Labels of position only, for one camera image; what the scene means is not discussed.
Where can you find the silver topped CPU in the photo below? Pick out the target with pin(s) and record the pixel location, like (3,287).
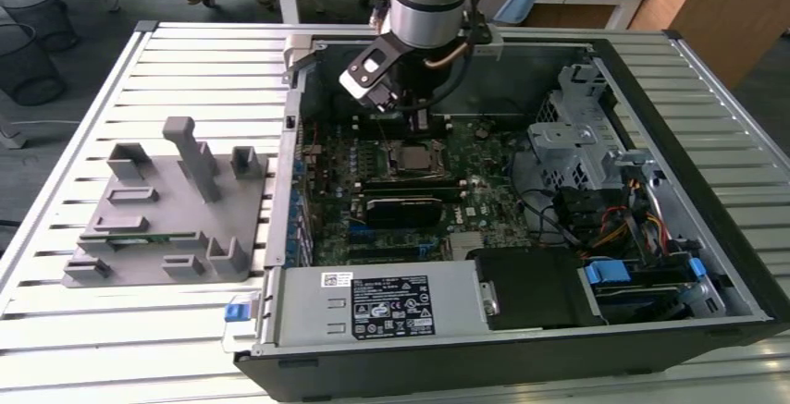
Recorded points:
(415,159)

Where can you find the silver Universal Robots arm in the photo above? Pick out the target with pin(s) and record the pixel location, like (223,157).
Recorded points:
(426,6)

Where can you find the CPU socket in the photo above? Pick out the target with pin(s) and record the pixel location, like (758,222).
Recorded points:
(415,174)

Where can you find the black RAM slot bank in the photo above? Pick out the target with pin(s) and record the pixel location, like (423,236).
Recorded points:
(407,187)
(383,126)

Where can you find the green motherboard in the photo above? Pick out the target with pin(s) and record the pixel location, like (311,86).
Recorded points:
(494,168)

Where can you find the silver metal drive cage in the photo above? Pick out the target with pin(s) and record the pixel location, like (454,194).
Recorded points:
(562,138)

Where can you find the silver chipset heatsink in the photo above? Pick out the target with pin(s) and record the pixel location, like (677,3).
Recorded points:
(466,244)

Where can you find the black plastic shroud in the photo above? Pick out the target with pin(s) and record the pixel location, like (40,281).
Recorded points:
(531,288)

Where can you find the grey parts rack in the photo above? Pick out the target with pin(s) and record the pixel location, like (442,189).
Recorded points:
(179,219)

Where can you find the blue disk carrier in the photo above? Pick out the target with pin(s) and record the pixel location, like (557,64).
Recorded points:
(605,274)

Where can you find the wooden cabinet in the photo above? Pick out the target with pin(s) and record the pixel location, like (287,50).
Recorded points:
(729,6)

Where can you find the silver power supply unit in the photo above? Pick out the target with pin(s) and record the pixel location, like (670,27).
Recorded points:
(297,311)

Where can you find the green RAM stick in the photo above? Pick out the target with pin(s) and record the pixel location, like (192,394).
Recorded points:
(160,238)

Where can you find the black disk drive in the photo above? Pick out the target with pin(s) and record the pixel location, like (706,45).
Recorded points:
(635,304)

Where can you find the blue case latch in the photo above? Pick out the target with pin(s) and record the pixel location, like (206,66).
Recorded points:
(236,313)

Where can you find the small blue carrier tab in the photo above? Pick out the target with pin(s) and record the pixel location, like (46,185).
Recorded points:
(697,270)

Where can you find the black open PC case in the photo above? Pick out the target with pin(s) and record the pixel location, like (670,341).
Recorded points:
(494,367)

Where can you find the grey furniture foot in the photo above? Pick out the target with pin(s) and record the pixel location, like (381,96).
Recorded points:
(14,139)

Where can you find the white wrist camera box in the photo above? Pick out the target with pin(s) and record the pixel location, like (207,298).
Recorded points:
(365,85)

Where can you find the black ribbed plastic bracket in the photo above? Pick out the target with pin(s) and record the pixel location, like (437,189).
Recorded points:
(577,205)

